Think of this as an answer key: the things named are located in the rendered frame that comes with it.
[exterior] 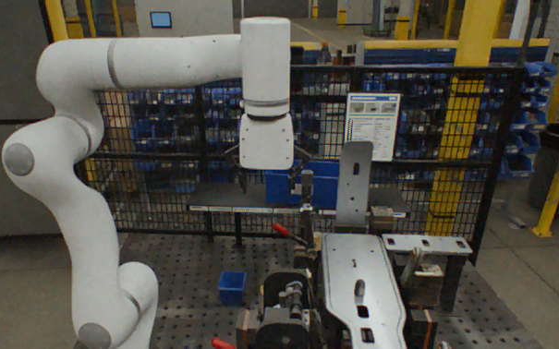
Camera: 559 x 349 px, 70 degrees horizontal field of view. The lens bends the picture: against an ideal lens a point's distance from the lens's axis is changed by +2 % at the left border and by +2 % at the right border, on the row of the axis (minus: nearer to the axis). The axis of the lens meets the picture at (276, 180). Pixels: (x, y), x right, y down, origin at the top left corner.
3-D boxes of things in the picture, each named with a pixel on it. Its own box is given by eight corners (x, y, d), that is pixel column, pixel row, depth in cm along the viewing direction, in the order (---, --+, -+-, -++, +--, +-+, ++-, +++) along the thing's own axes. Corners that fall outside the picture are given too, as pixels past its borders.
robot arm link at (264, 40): (248, 90, 77) (238, 101, 69) (245, 16, 72) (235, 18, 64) (291, 90, 77) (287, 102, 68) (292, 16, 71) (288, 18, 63)
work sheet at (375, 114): (394, 162, 171) (403, 90, 159) (340, 162, 173) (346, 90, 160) (393, 162, 173) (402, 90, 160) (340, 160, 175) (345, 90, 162)
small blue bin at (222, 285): (243, 307, 155) (242, 289, 151) (218, 306, 155) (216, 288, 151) (247, 289, 164) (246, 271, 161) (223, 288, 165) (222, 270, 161)
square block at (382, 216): (384, 293, 162) (395, 216, 147) (364, 292, 163) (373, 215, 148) (381, 280, 170) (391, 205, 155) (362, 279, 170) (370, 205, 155)
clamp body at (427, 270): (432, 365, 131) (452, 279, 117) (395, 363, 132) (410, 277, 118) (425, 342, 140) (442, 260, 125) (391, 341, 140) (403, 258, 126)
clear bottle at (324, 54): (331, 92, 168) (334, 42, 159) (315, 92, 168) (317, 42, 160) (330, 89, 173) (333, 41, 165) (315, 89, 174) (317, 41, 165)
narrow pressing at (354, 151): (365, 224, 153) (374, 140, 139) (334, 223, 154) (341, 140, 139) (365, 224, 153) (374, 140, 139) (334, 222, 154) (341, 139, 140)
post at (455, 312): (462, 317, 151) (478, 253, 139) (431, 315, 151) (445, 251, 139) (456, 305, 156) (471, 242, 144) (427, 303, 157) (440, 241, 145)
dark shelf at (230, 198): (409, 218, 157) (410, 211, 156) (185, 210, 163) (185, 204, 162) (397, 193, 177) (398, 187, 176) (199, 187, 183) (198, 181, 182)
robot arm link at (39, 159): (158, 309, 98) (128, 361, 83) (114, 313, 100) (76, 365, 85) (88, 109, 82) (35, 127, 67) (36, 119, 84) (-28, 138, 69)
